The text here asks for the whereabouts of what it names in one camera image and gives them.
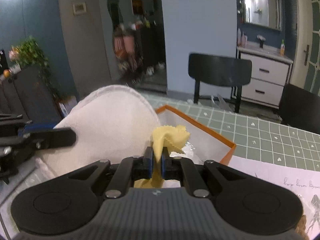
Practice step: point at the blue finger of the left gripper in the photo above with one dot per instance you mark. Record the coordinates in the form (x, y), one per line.
(41, 137)

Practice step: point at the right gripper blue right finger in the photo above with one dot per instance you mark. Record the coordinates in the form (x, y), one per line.
(185, 172)

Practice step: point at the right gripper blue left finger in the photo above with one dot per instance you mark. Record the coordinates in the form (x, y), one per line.
(128, 171)

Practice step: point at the yellow zigzag cloth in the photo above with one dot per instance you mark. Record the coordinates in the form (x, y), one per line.
(174, 139)

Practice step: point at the white round cushion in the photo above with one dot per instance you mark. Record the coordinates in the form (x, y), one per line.
(113, 122)

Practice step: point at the brown coir bear mat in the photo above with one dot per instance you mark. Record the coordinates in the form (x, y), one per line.
(301, 227)

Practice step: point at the orange cardboard box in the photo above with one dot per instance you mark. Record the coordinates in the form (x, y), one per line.
(207, 144)

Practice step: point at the dark sideboard cabinet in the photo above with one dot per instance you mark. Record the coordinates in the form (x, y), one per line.
(25, 93)

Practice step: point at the green grid tablecloth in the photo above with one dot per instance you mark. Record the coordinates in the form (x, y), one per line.
(256, 139)

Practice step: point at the green potted plant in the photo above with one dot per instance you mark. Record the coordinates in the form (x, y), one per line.
(28, 53)

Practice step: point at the black chair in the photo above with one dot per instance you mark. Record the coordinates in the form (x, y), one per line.
(219, 71)
(300, 109)

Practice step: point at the white printed paper sheet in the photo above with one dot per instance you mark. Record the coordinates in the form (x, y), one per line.
(304, 183)

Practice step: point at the white drawer cabinet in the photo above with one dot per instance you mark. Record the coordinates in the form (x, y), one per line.
(270, 73)

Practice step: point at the white glass door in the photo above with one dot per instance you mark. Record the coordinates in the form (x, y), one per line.
(306, 64)

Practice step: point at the green soap bottle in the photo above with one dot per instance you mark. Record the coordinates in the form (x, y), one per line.
(282, 48)

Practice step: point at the wall switch panel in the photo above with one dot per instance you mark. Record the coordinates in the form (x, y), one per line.
(79, 8)

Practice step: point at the wall mirror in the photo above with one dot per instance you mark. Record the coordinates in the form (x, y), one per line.
(265, 13)

